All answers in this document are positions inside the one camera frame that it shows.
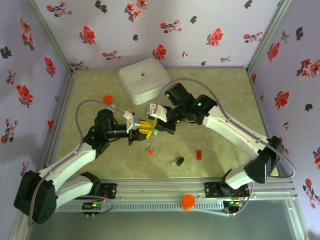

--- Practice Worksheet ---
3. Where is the metal disc keyring with rings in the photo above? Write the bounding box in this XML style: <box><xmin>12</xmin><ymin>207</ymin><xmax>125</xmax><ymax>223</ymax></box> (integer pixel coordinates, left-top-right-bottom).
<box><xmin>144</xmin><ymin>134</ymin><xmax>158</xmax><ymax>152</ymax></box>

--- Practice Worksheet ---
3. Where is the black-capped key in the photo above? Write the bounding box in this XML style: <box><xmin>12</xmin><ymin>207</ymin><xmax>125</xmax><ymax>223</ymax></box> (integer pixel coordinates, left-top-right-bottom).
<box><xmin>170</xmin><ymin>156</ymin><xmax>186</xmax><ymax>167</ymax></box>

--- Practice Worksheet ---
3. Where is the orange-capped white pill bottle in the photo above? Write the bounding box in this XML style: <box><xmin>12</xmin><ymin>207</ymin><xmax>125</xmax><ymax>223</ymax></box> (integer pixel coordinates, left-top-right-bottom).
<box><xmin>103</xmin><ymin>95</ymin><xmax>118</xmax><ymax>115</ymax></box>

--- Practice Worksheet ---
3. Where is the white zip case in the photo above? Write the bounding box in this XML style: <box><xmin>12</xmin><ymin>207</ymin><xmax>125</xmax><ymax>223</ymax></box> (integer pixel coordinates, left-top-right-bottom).
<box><xmin>118</xmin><ymin>57</ymin><xmax>172</xmax><ymax>106</ymax></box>

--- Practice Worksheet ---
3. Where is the small circuit board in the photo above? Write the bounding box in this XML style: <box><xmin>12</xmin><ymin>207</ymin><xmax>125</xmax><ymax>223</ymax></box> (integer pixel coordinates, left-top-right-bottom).
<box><xmin>223</xmin><ymin>199</ymin><xmax>245</xmax><ymax>214</ymax></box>
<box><xmin>82</xmin><ymin>201</ymin><xmax>106</xmax><ymax>210</ymax></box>

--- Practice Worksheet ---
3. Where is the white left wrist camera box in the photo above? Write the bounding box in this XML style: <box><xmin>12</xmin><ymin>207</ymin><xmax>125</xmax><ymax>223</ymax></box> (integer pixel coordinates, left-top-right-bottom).
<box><xmin>124</xmin><ymin>111</ymin><xmax>141</xmax><ymax>135</ymax></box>

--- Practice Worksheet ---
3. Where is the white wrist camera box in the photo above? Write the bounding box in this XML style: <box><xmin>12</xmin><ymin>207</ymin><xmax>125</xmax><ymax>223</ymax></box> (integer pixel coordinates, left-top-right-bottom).
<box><xmin>124</xmin><ymin>111</ymin><xmax>141</xmax><ymax>135</ymax></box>
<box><xmin>145</xmin><ymin>103</ymin><xmax>169</xmax><ymax>121</ymax></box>

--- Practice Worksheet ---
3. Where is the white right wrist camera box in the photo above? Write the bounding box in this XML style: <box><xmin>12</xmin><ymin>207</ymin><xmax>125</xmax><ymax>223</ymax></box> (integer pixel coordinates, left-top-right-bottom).
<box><xmin>145</xmin><ymin>103</ymin><xmax>169</xmax><ymax>121</ymax></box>

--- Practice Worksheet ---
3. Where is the grey right arm cable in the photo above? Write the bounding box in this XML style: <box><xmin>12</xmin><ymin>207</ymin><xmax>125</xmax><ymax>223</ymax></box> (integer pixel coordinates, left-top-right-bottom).
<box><xmin>154</xmin><ymin>78</ymin><xmax>296</xmax><ymax>217</ymax></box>

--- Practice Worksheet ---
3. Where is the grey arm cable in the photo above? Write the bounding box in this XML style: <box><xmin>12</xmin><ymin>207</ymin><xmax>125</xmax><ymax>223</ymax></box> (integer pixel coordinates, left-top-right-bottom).
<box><xmin>154</xmin><ymin>78</ymin><xmax>296</xmax><ymax>217</ymax></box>
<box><xmin>26</xmin><ymin>99</ymin><xmax>131</xmax><ymax>227</ymax></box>

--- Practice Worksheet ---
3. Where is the grey left arm cable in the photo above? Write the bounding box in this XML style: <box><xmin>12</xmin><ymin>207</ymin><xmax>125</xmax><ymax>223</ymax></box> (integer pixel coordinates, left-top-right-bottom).
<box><xmin>26</xmin><ymin>99</ymin><xmax>131</xmax><ymax>227</ymax></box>

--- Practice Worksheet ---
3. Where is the grey aluminium side rail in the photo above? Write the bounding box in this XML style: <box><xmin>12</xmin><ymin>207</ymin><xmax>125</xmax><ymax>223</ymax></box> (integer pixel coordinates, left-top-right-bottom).
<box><xmin>41</xmin><ymin>69</ymin><xmax>79</xmax><ymax>181</ymax></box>

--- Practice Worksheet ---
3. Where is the aluminium table edge rail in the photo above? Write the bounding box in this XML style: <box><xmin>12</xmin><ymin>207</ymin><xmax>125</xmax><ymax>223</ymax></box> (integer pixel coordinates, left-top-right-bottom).
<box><xmin>23</xmin><ymin>177</ymin><xmax>298</xmax><ymax>201</ymax></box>

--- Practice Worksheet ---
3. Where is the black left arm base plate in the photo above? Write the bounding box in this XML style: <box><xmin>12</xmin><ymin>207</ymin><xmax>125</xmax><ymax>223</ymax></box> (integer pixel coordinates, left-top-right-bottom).
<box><xmin>91</xmin><ymin>183</ymin><xmax>118</xmax><ymax>200</ymax></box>

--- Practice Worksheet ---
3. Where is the slotted grey cable tray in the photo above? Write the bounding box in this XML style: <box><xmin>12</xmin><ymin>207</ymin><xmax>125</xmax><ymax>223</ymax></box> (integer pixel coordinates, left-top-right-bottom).
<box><xmin>53</xmin><ymin>201</ymin><xmax>226</xmax><ymax>213</ymax></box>

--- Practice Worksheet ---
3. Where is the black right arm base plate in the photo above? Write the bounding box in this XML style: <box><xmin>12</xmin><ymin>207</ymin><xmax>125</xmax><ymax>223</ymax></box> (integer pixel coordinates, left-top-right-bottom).
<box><xmin>204</xmin><ymin>181</ymin><xmax>250</xmax><ymax>198</ymax></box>

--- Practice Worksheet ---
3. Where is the grey aluminium frame post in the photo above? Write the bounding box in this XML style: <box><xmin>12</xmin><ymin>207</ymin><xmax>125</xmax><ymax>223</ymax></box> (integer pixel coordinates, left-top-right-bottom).
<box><xmin>24</xmin><ymin>0</ymin><xmax>76</xmax><ymax>76</ymax></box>
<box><xmin>284</xmin><ymin>198</ymin><xmax>310</xmax><ymax>240</ymax></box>
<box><xmin>246</xmin><ymin>0</ymin><xmax>293</xmax><ymax>75</ymax></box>
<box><xmin>8</xmin><ymin>219</ymin><xmax>32</xmax><ymax>240</ymax></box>

